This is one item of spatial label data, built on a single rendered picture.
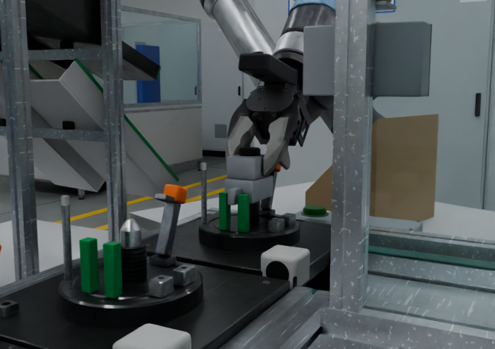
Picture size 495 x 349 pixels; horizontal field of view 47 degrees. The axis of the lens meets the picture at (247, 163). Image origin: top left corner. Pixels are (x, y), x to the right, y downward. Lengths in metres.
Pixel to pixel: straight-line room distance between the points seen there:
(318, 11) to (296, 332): 0.56
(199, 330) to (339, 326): 0.15
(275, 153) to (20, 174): 0.32
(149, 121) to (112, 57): 5.95
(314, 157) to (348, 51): 3.48
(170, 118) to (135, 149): 6.20
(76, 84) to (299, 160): 3.31
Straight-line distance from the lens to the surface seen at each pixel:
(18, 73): 0.72
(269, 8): 4.17
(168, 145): 7.10
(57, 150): 1.01
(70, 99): 0.85
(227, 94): 8.94
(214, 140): 9.12
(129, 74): 0.96
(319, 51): 0.59
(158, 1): 10.41
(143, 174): 0.93
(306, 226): 0.87
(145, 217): 1.41
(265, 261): 0.66
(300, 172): 4.08
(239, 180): 0.76
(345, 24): 0.55
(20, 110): 0.72
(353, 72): 0.55
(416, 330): 0.58
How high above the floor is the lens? 1.18
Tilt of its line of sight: 8 degrees down
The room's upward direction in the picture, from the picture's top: straight up
